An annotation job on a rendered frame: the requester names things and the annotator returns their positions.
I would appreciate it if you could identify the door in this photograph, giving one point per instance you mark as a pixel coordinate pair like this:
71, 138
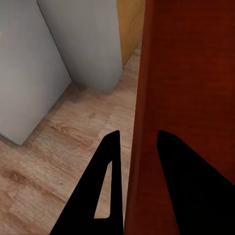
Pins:
131, 23

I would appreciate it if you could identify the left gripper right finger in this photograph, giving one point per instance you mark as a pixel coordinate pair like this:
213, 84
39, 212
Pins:
203, 200

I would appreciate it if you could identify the storage box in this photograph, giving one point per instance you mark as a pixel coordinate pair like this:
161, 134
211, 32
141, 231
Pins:
186, 86

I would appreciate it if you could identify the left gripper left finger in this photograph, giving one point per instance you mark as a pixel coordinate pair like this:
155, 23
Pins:
77, 217

